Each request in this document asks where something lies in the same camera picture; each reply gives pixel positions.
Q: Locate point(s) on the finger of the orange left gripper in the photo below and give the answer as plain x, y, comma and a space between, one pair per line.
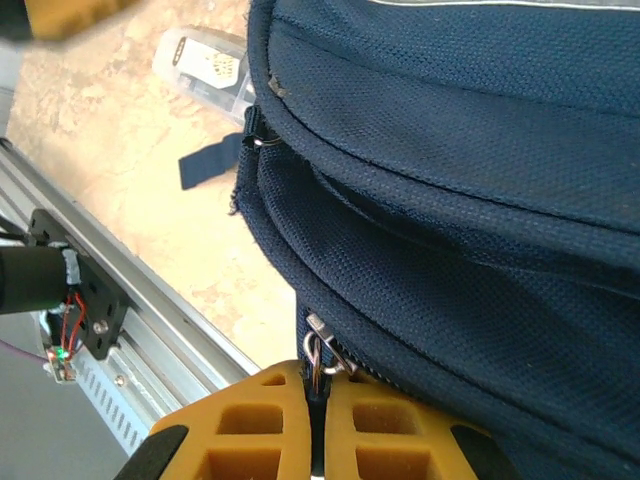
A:
75, 17

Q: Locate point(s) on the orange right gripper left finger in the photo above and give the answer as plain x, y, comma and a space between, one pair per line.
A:
250, 400

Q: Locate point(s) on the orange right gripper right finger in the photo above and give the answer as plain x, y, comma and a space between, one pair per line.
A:
400, 425

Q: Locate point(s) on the navy blue backpack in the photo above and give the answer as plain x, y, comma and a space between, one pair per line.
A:
450, 200

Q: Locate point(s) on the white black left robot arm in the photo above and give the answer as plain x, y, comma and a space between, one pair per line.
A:
30, 280

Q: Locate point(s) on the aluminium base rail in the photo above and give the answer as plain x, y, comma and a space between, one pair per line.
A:
165, 320

